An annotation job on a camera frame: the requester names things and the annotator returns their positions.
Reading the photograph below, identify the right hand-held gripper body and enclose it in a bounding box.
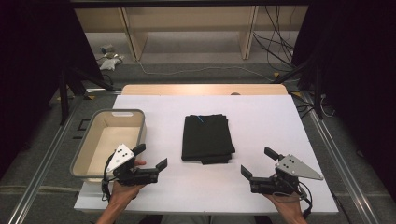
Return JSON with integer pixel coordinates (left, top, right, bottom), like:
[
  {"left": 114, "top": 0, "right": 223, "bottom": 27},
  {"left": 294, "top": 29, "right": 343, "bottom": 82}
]
[{"left": 249, "top": 153, "right": 325, "bottom": 196}]

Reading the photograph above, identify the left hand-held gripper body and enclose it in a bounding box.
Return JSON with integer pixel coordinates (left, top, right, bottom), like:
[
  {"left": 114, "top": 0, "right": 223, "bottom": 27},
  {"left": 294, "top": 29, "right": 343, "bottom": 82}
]
[{"left": 105, "top": 143, "right": 161, "bottom": 188}]

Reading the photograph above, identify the person's left hand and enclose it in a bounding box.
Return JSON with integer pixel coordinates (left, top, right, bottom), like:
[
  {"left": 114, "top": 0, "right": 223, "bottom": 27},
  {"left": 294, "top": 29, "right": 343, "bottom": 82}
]
[{"left": 109, "top": 159, "right": 148, "bottom": 207}]

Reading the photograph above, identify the person's right hand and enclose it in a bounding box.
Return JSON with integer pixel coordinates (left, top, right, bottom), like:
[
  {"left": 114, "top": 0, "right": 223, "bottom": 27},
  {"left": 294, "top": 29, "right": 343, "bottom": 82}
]
[{"left": 264, "top": 191, "right": 305, "bottom": 218}]

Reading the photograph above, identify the beige bin with grey rim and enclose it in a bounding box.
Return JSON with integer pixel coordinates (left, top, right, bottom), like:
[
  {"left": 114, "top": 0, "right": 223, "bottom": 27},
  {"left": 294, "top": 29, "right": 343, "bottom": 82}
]
[{"left": 69, "top": 108, "right": 148, "bottom": 183}]

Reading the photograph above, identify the folded black cloth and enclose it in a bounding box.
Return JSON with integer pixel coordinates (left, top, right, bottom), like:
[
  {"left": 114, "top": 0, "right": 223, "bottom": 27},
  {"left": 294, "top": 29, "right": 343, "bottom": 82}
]
[{"left": 180, "top": 113, "right": 236, "bottom": 165}]

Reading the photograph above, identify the black metal stand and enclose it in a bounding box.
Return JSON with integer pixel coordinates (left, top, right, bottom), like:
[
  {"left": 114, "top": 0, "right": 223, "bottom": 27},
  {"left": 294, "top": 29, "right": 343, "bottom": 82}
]
[
  {"left": 272, "top": 52, "right": 325, "bottom": 120},
  {"left": 57, "top": 65, "right": 123, "bottom": 126}
]

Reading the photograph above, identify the crumpled white cloth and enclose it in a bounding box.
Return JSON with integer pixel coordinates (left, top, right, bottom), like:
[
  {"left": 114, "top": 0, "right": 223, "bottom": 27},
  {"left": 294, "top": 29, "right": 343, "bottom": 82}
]
[{"left": 98, "top": 56, "right": 125, "bottom": 72}]

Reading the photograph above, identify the black curtain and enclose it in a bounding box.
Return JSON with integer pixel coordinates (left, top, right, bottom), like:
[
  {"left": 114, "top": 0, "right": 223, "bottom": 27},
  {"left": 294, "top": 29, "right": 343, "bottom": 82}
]
[
  {"left": 0, "top": 0, "right": 106, "bottom": 180},
  {"left": 290, "top": 0, "right": 396, "bottom": 203}
]

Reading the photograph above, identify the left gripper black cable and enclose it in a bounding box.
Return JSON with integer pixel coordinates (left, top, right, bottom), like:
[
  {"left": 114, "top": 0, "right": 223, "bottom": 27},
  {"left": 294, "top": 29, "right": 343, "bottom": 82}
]
[{"left": 100, "top": 154, "right": 115, "bottom": 202}]

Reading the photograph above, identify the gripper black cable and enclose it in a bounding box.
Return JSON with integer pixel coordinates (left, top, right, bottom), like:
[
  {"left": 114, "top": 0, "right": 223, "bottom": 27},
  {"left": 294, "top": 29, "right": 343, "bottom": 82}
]
[
  {"left": 297, "top": 180, "right": 314, "bottom": 219},
  {"left": 100, "top": 154, "right": 115, "bottom": 202}
]

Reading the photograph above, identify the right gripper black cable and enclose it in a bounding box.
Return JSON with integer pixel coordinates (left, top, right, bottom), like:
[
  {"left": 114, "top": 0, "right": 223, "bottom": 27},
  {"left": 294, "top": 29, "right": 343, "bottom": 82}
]
[{"left": 297, "top": 180, "right": 314, "bottom": 219}]

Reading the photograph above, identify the aluminium rail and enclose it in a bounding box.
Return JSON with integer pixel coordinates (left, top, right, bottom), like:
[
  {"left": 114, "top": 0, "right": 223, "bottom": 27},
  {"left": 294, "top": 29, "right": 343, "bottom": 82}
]
[
  {"left": 7, "top": 91, "right": 94, "bottom": 224},
  {"left": 300, "top": 91, "right": 381, "bottom": 224}
]

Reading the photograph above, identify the bundle of black cables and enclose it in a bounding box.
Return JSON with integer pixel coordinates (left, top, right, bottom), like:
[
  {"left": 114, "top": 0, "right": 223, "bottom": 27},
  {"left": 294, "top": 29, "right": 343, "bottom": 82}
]
[{"left": 252, "top": 5, "right": 296, "bottom": 73}]

